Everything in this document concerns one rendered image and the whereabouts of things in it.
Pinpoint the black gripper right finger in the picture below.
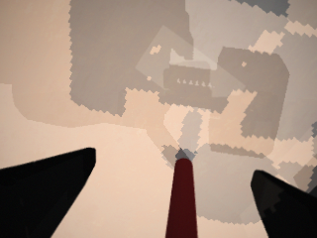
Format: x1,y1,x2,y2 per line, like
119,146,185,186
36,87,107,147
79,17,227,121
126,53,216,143
251,170,317,238

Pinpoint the dark red peg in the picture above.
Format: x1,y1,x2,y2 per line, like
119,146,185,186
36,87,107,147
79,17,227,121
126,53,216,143
165,159,198,238

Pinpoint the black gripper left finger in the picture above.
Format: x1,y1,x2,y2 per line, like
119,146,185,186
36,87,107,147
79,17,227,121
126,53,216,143
0,148,96,238

